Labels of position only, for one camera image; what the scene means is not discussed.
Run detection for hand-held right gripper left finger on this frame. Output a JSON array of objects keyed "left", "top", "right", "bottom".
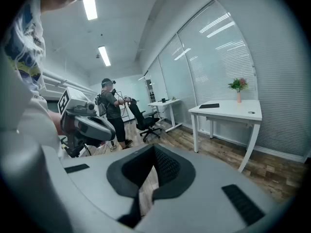
[{"left": 41, "top": 144, "right": 156, "bottom": 233}]

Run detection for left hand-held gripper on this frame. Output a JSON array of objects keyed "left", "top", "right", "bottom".
[{"left": 57, "top": 86, "right": 116, "bottom": 148}]

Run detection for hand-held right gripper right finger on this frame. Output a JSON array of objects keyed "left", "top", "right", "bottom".
[{"left": 135, "top": 144, "right": 286, "bottom": 233}]

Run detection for black mouse pad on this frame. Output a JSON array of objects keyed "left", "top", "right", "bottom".
[{"left": 199, "top": 103, "right": 220, "bottom": 110}]

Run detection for person's left forearm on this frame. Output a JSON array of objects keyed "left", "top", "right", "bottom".
[{"left": 48, "top": 109, "right": 64, "bottom": 136}]

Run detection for white desk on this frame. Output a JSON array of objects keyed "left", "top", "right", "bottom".
[{"left": 188, "top": 99, "right": 263, "bottom": 173}]

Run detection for long ceiling light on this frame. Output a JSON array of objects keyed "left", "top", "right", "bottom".
[
  {"left": 98, "top": 45, "right": 112, "bottom": 67},
  {"left": 82, "top": 0, "right": 98, "bottom": 21}
]

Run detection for white standing table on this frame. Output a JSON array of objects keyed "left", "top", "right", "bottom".
[{"left": 147, "top": 98, "right": 183, "bottom": 133}]

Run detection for pink vase with flowers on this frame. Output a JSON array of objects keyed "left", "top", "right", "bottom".
[{"left": 227, "top": 77, "right": 249, "bottom": 104}]

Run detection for person's white printed shirt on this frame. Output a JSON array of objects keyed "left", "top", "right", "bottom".
[{"left": 0, "top": 0, "right": 66, "bottom": 162}]

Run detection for black cable with adapter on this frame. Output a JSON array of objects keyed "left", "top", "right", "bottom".
[{"left": 106, "top": 140, "right": 118, "bottom": 153}]

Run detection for white wall pipes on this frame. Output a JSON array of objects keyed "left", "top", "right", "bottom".
[{"left": 41, "top": 68, "right": 98, "bottom": 96}]

